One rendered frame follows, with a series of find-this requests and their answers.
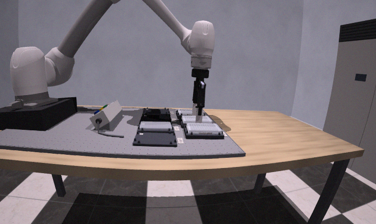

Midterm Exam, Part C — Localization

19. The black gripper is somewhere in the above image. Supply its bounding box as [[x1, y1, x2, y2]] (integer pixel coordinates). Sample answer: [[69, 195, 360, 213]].
[[192, 69, 209, 123]]

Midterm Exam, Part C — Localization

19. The white button panel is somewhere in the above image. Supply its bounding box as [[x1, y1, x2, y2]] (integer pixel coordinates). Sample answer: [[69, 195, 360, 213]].
[[90, 100, 124, 137]]

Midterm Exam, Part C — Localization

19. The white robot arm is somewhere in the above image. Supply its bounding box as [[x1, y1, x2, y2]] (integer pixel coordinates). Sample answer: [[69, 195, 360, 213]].
[[6, 0, 215, 109]]

